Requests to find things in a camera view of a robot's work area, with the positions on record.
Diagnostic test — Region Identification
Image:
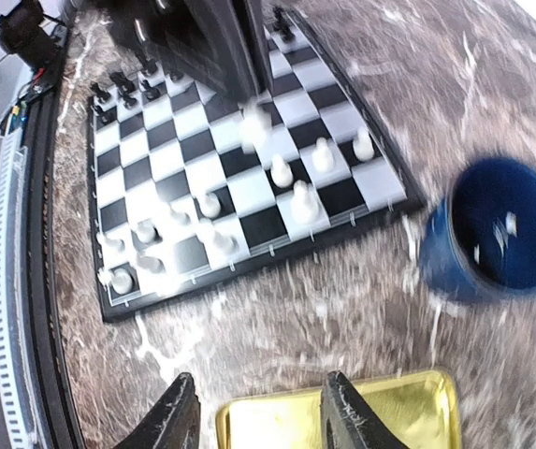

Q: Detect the black chess rook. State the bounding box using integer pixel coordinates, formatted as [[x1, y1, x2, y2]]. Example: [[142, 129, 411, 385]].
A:
[[272, 6, 295, 42]]

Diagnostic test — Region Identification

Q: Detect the white perforated cable duct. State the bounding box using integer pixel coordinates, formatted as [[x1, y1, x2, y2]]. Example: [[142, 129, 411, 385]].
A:
[[0, 132, 38, 448]]

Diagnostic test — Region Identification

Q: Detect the black front rail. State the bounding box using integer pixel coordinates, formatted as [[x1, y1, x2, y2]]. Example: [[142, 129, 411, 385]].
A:
[[22, 25, 85, 448]]

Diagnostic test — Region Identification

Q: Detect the black chess pawn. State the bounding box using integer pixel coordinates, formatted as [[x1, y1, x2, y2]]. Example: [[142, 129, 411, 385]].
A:
[[141, 80, 160, 102], [109, 71, 138, 109], [90, 82, 113, 110]]

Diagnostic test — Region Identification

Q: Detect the white chess rook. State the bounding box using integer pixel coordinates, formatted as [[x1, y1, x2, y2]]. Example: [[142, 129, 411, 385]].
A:
[[97, 268, 134, 296]]

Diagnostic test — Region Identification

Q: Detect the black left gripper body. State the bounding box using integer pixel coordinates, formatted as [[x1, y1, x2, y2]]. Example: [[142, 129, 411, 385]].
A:
[[108, 0, 273, 101]]

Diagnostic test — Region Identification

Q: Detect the dark blue enamel mug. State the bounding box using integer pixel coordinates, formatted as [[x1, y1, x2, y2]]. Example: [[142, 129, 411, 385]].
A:
[[418, 156, 536, 304]]

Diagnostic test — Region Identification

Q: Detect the black and white chessboard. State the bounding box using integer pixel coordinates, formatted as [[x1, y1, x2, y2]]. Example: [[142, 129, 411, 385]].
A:
[[87, 9, 425, 323]]

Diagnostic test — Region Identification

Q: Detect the gold metal tray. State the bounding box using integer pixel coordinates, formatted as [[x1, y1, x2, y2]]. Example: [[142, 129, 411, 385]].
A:
[[216, 369, 462, 448]]

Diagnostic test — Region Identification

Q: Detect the white chess pawn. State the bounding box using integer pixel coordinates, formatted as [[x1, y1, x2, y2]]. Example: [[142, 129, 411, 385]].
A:
[[165, 204, 192, 227], [197, 192, 222, 219], [96, 233, 125, 253], [270, 154, 294, 188], [353, 127, 375, 162], [134, 221, 159, 244], [311, 138, 335, 173]]

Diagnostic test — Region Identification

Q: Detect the white chess king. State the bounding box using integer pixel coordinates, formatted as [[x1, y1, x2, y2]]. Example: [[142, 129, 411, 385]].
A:
[[196, 222, 237, 254]]

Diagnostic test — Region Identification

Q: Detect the white chess knight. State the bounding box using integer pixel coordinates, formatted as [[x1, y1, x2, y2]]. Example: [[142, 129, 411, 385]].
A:
[[133, 254, 165, 275]]

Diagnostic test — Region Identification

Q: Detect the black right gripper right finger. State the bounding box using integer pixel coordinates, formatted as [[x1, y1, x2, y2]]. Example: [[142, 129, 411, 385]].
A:
[[320, 371, 406, 449]]

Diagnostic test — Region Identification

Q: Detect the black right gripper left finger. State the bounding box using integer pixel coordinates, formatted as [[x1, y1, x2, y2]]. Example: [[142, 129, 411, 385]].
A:
[[117, 372, 201, 449]]

